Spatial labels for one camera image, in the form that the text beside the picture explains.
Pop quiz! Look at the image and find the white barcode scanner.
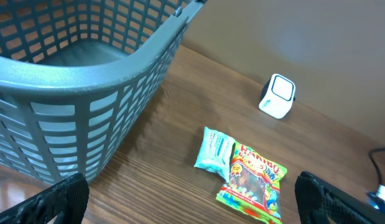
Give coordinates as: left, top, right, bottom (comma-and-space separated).
258, 73, 296, 119

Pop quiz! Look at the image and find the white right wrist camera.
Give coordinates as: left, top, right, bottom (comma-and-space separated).
366, 185, 385, 214

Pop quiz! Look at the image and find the black right camera cable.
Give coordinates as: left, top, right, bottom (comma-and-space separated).
368, 146, 385, 190

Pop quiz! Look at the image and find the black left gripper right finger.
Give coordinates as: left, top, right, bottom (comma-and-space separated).
295, 171, 385, 224

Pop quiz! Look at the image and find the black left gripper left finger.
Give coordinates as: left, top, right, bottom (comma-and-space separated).
0, 173, 90, 224

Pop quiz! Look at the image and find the grey plastic shopping basket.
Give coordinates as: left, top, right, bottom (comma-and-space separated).
0, 0, 204, 185

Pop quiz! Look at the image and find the Haribo gummy candy bag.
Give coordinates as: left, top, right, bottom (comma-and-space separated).
216, 142, 287, 224

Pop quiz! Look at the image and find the teal tissue packet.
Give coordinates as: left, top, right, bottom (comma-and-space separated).
194, 127, 235, 183

